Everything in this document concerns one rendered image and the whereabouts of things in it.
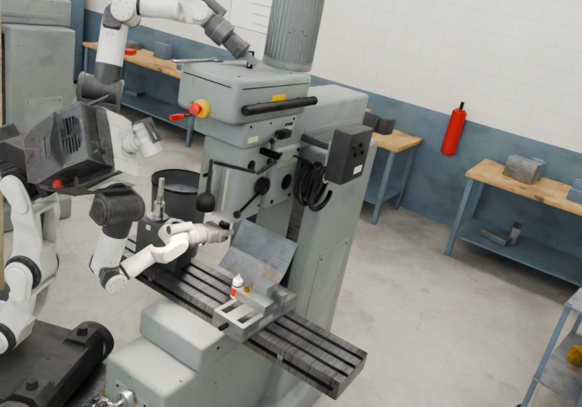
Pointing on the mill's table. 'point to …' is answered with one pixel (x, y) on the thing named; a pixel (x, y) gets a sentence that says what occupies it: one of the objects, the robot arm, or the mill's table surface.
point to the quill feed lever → (255, 194)
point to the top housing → (240, 88)
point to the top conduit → (278, 106)
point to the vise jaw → (261, 304)
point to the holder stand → (146, 228)
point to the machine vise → (286, 303)
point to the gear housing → (250, 136)
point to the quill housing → (234, 177)
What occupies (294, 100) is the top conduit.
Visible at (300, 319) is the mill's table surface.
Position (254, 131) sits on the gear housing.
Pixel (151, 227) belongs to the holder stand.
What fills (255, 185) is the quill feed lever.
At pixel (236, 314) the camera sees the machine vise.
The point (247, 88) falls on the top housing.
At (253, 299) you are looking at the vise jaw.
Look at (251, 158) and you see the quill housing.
